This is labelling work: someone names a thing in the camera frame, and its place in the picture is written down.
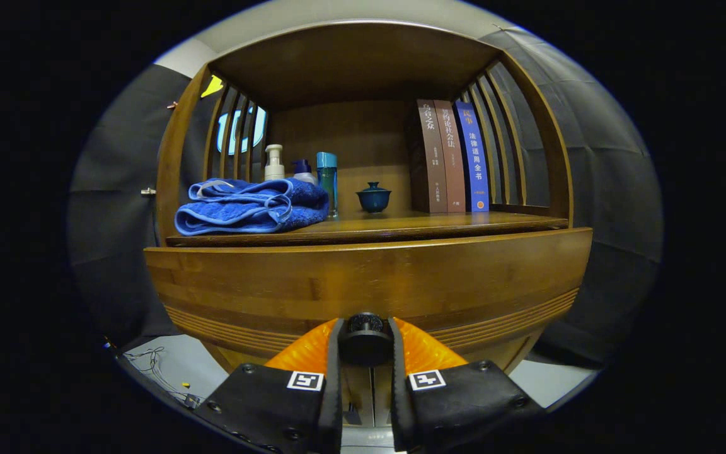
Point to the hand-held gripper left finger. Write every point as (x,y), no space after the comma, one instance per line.
(336,410)

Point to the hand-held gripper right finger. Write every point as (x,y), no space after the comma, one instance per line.
(399,410)

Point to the black drawer knob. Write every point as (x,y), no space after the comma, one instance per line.
(366,343)

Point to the wooden drawer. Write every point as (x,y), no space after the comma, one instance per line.
(369,277)

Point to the wooden countertop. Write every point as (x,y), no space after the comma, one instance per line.
(401,224)

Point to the brown wooden cabinet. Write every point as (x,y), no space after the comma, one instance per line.
(350,63)

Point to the dark blue lidded teacup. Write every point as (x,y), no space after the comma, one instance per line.
(374,200)

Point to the blue folded towel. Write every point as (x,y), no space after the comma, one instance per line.
(243,211)

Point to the teal clear bottle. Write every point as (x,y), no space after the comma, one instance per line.
(328,183)

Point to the white blue-capped lotion bottle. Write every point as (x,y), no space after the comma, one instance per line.
(303,170)

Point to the dark brown book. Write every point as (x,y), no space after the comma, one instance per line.
(432,164)

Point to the white pump bottle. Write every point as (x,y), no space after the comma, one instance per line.
(274,169)

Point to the reddish brown book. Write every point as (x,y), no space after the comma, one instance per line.
(454,164)

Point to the blue book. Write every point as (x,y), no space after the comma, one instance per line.
(475,164)

